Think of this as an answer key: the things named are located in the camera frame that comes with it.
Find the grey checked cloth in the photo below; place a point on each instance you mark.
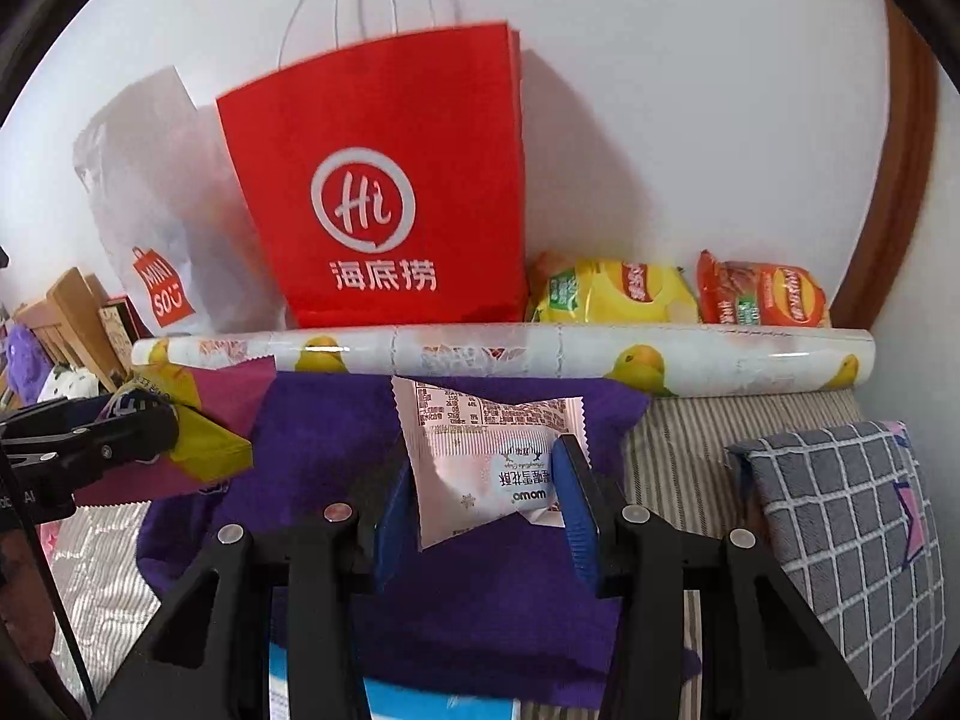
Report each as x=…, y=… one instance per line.
x=825, y=540

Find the white spotted plush toy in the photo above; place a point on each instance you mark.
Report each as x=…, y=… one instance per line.
x=67, y=384

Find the red paper bag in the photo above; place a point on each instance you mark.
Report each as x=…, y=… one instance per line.
x=390, y=127

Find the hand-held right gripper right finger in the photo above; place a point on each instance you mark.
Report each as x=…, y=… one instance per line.
x=577, y=525

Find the white plastic bag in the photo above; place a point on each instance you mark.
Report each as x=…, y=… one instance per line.
x=150, y=187

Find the purple towel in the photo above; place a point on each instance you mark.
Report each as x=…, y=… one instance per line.
x=487, y=615

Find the patterned box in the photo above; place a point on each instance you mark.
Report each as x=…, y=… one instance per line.
x=116, y=326

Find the pink white snack packet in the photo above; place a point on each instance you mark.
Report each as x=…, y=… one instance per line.
x=465, y=480

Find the pink printed blanket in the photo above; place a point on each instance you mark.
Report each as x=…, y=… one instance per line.
x=49, y=544

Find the yellow chips bag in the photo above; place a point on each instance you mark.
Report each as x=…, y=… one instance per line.
x=622, y=292

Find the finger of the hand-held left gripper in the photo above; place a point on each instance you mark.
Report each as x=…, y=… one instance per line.
x=112, y=439

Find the red chips bag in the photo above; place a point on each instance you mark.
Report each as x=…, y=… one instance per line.
x=772, y=296

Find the wooden door frame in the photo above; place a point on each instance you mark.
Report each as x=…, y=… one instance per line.
x=904, y=165

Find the blue tissue pack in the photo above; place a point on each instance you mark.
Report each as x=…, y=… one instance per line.
x=420, y=705

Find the purple plush toy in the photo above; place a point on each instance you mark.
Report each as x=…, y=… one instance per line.
x=22, y=360

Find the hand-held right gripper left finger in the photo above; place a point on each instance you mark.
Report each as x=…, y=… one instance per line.
x=394, y=532

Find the wooden furniture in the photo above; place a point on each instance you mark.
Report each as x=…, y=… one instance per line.
x=71, y=307

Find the pink yellow snack packet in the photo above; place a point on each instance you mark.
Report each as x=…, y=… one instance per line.
x=225, y=397

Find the printed paper roll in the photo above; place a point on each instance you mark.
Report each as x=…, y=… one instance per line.
x=525, y=352

